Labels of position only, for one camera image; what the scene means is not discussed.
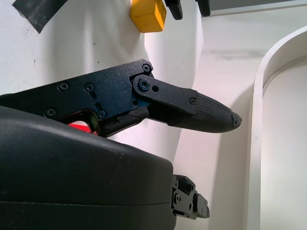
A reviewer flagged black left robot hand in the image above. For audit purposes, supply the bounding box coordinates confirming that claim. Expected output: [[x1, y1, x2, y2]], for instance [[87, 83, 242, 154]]
[[165, 0, 212, 20]]

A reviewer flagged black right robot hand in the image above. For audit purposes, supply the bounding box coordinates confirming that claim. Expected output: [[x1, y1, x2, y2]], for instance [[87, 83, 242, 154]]
[[0, 58, 243, 230]]

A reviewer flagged yellow wooden cube block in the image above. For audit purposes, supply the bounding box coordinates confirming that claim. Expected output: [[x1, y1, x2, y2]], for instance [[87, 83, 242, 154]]
[[129, 0, 166, 33]]

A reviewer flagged red wooden cube block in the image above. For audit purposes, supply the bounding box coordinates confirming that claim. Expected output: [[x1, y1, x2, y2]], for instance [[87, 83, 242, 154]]
[[68, 120, 96, 135]]

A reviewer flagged white curved furniture piece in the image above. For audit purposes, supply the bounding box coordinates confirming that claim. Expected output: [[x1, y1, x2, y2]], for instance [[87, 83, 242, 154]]
[[251, 25, 307, 230]]

